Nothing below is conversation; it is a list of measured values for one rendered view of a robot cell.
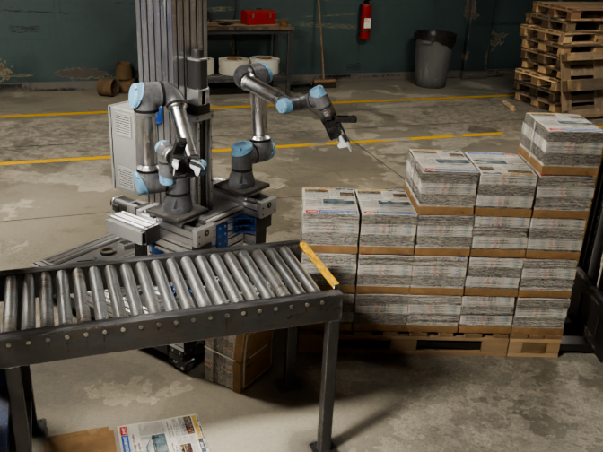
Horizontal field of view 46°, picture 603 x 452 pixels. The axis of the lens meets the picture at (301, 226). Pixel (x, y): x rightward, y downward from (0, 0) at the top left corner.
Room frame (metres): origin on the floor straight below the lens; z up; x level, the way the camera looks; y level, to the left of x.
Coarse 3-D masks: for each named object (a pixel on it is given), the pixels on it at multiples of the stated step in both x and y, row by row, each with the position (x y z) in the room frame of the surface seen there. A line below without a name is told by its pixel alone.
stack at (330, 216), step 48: (336, 192) 3.63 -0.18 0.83; (384, 192) 3.67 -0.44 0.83; (336, 240) 3.34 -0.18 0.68; (384, 240) 3.35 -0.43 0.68; (432, 240) 3.36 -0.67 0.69; (480, 240) 3.37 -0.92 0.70; (480, 288) 3.38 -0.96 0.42; (384, 336) 3.35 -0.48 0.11; (432, 336) 3.37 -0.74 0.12; (480, 336) 3.38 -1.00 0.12
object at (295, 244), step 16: (288, 240) 3.04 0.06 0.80; (144, 256) 2.80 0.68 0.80; (160, 256) 2.81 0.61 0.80; (176, 256) 2.82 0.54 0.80; (192, 256) 2.84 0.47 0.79; (208, 256) 2.87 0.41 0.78; (0, 272) 2.60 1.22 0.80; (16, 272) 2.61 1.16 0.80; (32, 272) 2.62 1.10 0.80; (48, 272) 2.63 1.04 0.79; (0, 288) 2.57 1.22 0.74
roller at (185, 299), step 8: (168, 264) 2.76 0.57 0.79; (176, 264) 2.76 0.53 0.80; (176, 272) 2.67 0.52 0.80; (176, 280) 2.61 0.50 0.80; (184, 280) 2.63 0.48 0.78; (176, 288) 2.56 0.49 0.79; (184, 288) 2.54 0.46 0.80; (184, 296) 2.47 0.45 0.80; (184, 304) 2.42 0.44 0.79; (192, 304) 2.42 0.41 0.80
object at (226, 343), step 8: (224, 336) 2.98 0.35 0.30; (232, 336) 2.96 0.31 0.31; (248, 336) 2.95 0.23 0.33; (256, 336) 3.01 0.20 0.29; (264, 336) 3.08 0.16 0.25; (216, 344) 3.01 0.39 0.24; (224, 344) 2.99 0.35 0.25; (232, 344) 2.96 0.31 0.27; (248, 344) 2.96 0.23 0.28; (256, 344) 3.02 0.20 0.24; (232, 352) 2.96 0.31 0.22; (248, 352) 2.97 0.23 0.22
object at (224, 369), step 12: (216, 360) 3.01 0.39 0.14; (252, 360) 3.01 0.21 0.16; (264, 360) 3.09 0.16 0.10; (216, 372) 3.01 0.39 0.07; (228, 372) 2.97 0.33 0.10; (240, 372) 2.94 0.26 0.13; (252, 372) 3.01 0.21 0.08; (264, 372) 3.10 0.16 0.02; (228, 384) 2.98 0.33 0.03; (240, 384) 2.94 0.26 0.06
